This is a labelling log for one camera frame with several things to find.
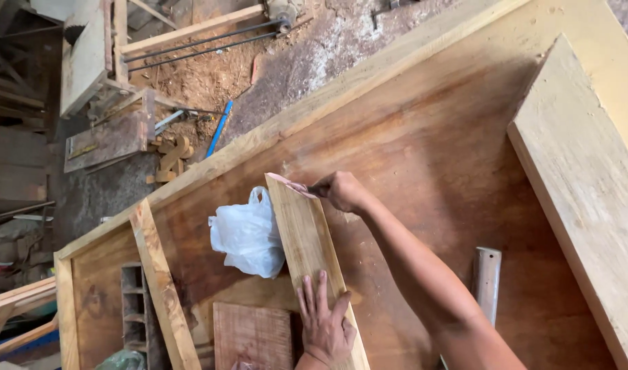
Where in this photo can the wooden frame rails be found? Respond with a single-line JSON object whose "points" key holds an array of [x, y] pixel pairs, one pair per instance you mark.
{"points": [[18, 318]]}

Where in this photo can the blue pipe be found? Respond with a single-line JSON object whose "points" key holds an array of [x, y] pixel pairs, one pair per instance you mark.
{"points": [[219, 128]]}

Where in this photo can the white plastic bag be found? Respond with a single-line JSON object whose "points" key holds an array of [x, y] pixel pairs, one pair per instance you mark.
{"points": [[247, 234]]}

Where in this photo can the wooden table saw machine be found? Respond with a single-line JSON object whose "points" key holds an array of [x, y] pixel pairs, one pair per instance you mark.
{"points": [[118, 51]]}

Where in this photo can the person's right fingers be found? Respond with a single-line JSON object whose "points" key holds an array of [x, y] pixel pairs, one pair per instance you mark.
{"points": [[319, 190]]}

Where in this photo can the flat wooden board with rule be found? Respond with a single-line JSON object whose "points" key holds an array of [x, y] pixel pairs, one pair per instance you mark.
{"points": [[108, 141]]}

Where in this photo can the pink sandpaper piece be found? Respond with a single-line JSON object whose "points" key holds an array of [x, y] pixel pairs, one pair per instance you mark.
{"points": [[293, 185]]}

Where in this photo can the person's right hand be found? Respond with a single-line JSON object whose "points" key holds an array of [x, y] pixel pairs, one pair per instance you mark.
{"points": [[343, 191]]}

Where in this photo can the green plastic bag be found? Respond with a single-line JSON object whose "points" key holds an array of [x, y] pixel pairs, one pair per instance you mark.
{"points": [[121, 361]]}

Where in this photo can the person's left hand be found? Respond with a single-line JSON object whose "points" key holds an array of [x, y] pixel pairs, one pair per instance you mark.
{"points": [[325, 326]]}

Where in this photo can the narrow wooden batten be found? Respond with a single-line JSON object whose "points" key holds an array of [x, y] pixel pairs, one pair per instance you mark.
{"points": [[162, 288]]}

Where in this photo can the light wooden plank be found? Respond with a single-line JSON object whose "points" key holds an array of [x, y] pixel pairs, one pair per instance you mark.
{"points": [[314, 257]]}

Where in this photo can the grey metal bar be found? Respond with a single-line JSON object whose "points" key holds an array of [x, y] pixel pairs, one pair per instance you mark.
{"points": [[486, 282]]}

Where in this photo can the thick pale wooden beam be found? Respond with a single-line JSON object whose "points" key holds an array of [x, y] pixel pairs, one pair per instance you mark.
{"points": [[581, 180]]}

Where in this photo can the reddish wooden block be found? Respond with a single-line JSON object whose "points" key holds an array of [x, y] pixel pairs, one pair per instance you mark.
{"points": [[252, 336]]}

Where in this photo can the large wooden door panel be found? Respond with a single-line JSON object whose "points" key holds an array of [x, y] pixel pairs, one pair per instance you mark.
{"points": [[396, 128]]}

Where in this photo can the pile of curved wood offcuts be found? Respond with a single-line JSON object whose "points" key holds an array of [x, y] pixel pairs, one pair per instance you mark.
{"points": [[171, 159]]}

